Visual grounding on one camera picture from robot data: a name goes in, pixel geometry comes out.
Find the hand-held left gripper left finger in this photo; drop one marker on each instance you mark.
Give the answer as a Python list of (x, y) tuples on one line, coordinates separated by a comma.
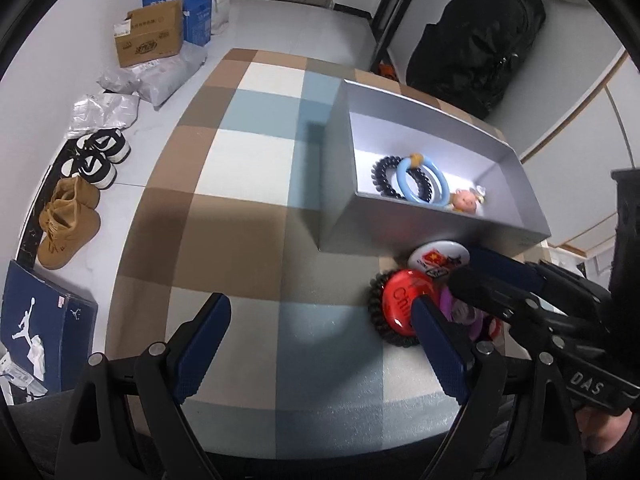
[(202, 345)]

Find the large grey plastic parcel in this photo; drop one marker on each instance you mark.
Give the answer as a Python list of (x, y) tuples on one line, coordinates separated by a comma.
[(165, 77)]

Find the tan suede boot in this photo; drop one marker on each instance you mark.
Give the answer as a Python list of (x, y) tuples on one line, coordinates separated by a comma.
[(65, 235), (77, 192)]

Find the red round badge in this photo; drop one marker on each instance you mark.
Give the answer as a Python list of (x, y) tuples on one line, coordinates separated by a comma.
[(400, 300)]

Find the pale blue bangle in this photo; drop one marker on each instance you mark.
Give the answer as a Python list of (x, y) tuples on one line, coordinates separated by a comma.
[(446, 187)]

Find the silver cardboard box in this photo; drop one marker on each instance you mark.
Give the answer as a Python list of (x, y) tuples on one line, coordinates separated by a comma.
[(360, 225)]

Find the small orange object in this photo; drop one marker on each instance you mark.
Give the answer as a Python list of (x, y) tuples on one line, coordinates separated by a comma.
[(387, 71)]

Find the person's right hand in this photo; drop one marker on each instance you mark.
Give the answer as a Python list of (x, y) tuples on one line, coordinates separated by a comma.
[(600, 430)]

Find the pink pig charm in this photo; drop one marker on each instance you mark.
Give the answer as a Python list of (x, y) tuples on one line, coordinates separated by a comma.
[(462, 201)]

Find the black and white sneaker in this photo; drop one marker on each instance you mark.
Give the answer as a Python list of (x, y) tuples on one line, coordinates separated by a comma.
[(107, 145), (92, 167)]

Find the blue bangle with amber bead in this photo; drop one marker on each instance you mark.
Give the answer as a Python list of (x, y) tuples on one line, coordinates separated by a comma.
[(402, 185)]

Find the white wardrobe with gold trim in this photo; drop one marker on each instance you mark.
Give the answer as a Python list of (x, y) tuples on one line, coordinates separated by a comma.
[(575, 160)]

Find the white plastic wrapper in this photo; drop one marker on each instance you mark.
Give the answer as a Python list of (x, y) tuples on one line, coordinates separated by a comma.
[(20, 385)]

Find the black backpack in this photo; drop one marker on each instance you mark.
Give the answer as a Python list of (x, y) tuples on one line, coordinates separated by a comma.
[(475, 45)]

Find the grey cloth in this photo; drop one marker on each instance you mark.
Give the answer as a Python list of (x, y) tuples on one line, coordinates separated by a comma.
[(35, 440)]

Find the blue carton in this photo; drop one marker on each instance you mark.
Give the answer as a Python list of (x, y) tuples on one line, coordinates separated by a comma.
[(200, 20)]

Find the checkered tablecloth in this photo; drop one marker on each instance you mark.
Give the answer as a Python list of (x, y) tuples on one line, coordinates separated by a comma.
[(240, 170)]

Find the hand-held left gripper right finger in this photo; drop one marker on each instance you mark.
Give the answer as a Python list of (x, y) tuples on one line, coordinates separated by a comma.
[(440, 350)]

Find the brown cardboard box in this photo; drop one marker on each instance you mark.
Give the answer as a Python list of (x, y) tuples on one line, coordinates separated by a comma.
[(150, 40)]

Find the white round badge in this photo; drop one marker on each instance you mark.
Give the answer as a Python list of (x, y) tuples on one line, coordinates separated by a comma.
[(430, 257)]

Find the small silver plastic parcel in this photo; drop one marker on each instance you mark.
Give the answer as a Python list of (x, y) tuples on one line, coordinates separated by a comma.
[(105, 112)]

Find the dark blue shoe box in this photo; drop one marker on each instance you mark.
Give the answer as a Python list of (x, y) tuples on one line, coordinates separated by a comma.
[(30, 310)]

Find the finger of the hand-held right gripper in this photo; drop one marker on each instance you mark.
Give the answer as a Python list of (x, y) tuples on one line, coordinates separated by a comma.
[(505, 262), (495, 295)]

